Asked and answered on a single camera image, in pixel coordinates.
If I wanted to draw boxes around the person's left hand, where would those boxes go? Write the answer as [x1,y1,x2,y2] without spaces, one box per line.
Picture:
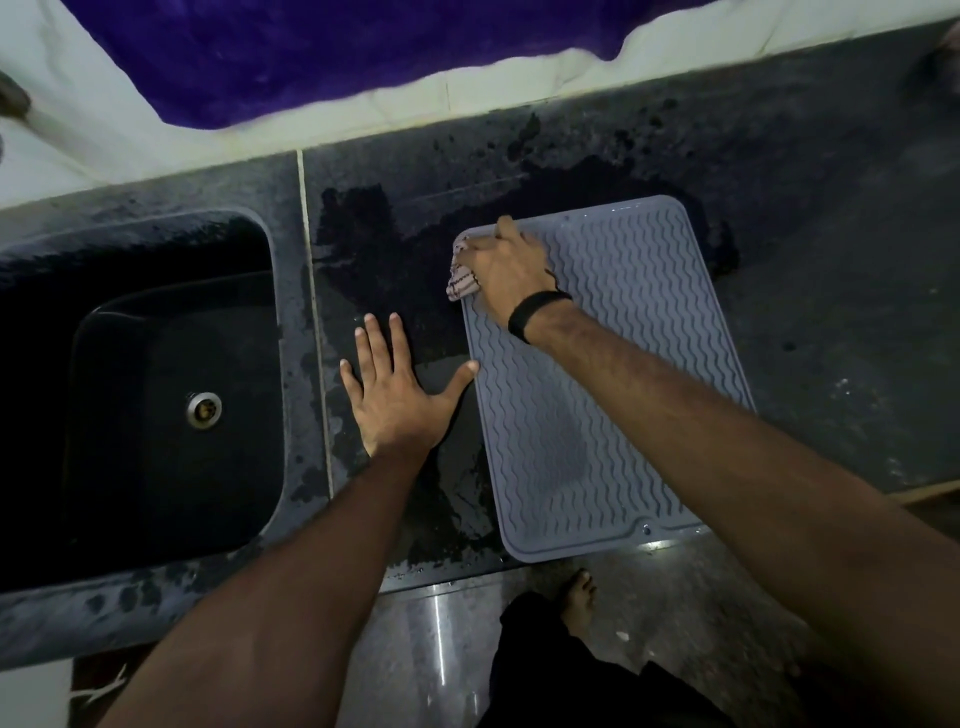
[339,312,481,460]

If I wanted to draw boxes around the person's right hand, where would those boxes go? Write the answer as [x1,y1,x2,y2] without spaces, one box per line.
[452,215,573,322]

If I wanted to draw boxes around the white red checked cloth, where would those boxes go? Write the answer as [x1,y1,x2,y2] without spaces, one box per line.
[446,234,483,303]

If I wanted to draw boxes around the person's right forearm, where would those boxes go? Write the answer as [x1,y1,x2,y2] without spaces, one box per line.
[525,300,960,728]

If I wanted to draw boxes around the person's left forearm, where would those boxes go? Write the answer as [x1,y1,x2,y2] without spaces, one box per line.
[97,441,445,728]

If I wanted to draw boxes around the black wristband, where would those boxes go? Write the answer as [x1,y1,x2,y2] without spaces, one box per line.
[507,289,574,345]

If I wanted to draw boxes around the grey ribbed silicone drying mat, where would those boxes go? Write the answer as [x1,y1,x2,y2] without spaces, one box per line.
[452,195,759,564]

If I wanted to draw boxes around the metal sink drain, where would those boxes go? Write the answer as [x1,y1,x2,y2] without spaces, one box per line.
[185,391,224,431]

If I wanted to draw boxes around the black stone sink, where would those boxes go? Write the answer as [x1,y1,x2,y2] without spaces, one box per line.
[0,208,290,595]

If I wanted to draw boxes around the purple fluffy cloth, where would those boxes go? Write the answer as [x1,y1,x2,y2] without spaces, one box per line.
[60,0,721,131]

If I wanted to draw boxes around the person's bare foot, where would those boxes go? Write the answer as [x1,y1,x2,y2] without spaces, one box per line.
[558,570,599,639]

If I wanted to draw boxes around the person's black trousers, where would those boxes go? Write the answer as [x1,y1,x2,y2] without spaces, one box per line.
[480,591,738,728]

